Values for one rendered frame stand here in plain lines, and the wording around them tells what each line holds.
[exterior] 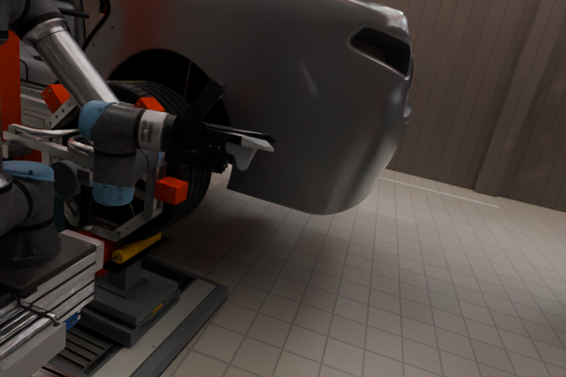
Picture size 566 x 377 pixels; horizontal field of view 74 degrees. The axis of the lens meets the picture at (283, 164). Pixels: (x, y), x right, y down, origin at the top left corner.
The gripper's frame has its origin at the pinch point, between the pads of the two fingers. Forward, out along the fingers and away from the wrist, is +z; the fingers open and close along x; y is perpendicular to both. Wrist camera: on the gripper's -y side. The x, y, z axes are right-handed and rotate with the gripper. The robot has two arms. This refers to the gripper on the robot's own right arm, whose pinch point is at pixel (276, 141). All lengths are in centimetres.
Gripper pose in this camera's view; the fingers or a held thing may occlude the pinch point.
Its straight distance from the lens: 70.0
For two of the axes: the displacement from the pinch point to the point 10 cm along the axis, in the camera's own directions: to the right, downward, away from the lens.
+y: -1.8, 9.7, 1.5
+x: 0.0, 1.5, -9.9
